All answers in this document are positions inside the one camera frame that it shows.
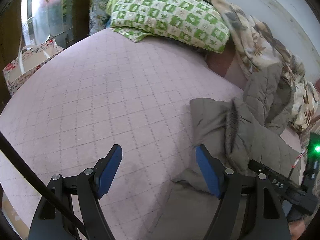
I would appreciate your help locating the grey quilted jacket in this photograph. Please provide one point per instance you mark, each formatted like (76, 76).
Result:
(257, 140)

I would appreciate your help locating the floral quilted curtain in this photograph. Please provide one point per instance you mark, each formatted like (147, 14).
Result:
(98, 2)

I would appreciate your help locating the pink quilted bed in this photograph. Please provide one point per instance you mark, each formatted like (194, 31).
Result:
(100, 100)

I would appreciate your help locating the green checked pillow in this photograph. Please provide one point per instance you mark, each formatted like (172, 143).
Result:
(167, 12)
(131, 33)

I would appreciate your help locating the white red patterned gift bag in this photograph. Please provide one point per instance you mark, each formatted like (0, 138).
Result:
(25, 65)

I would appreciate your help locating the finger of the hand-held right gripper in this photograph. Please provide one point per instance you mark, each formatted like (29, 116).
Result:
(276, 180)

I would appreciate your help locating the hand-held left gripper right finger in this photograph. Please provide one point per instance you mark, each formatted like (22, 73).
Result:
(209, 173)

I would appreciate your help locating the glass door pane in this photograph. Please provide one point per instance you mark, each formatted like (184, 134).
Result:
(47, 12)

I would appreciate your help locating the beige floral blanket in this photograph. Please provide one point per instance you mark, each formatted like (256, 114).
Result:
(260, 42)

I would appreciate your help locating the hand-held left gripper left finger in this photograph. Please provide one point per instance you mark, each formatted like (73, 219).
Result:
(110, 171)

